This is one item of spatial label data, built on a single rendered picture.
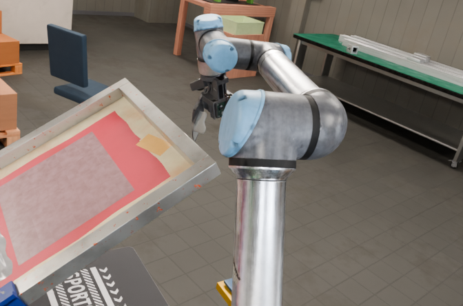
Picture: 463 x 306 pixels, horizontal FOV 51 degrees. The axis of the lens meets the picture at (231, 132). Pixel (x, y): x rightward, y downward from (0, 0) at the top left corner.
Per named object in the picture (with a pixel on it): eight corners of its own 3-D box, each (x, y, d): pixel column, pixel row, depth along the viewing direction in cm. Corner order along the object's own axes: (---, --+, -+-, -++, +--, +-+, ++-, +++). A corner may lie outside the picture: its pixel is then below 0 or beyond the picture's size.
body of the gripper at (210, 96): (213, 122, 131) (209, 82, 125) (198, 110, 138) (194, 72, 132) (237, 114, 134) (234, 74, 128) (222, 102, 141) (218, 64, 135)
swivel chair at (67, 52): (100, 124, 497) (108, 23, 458) (128, 147, 460) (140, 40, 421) (40, 131, 457) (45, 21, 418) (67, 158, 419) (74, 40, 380)
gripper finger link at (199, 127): (193, 145, 133) (208, 116, 132) (184, 136, 138) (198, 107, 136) (202, 147, 135) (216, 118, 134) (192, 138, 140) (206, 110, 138)
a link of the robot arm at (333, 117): (384, 117, 82) (286, 33, 123) (326, 111, 78) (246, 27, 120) (362, 174, 87) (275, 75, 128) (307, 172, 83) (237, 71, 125)
